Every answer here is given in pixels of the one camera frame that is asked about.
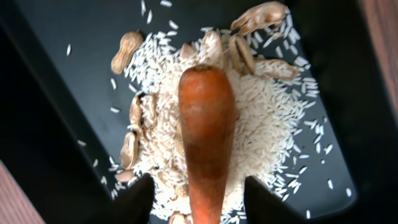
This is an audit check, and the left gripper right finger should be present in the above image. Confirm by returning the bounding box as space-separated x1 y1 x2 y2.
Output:
244 176 306 224

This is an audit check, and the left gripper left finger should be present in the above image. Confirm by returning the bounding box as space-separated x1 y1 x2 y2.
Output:
114 174 155 224

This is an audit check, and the orange carrot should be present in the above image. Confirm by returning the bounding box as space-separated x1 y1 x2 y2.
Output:
178 64 236 224

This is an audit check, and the rice and peanut pile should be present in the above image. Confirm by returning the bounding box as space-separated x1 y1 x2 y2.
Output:
65 0 354 224

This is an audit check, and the black plastic tray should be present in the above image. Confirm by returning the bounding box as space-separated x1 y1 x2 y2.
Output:
1 0 397 223

